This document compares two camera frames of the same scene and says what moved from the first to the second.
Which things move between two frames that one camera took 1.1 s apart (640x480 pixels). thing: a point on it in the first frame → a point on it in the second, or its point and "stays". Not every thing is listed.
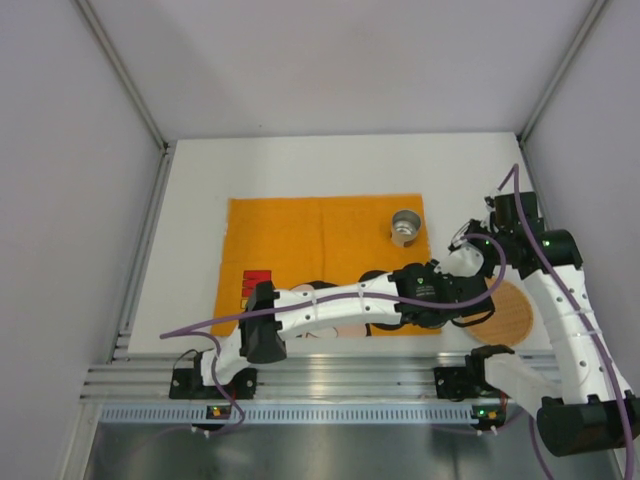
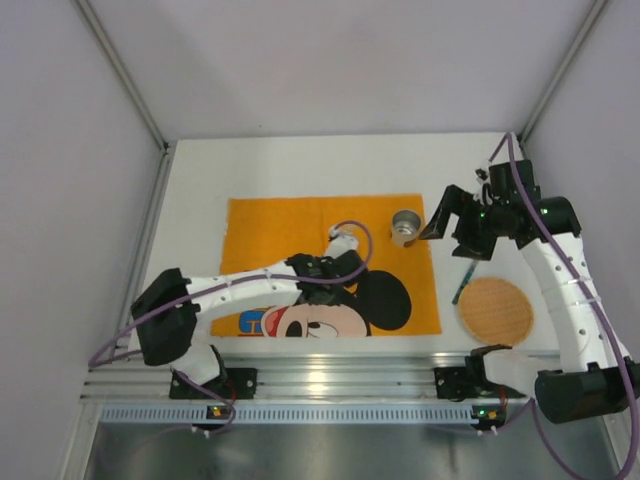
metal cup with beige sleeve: [404, 227] stays
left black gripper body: [470, 298] → [347, 261]
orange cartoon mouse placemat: [295, 244] stays
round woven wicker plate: [512, 319] stays
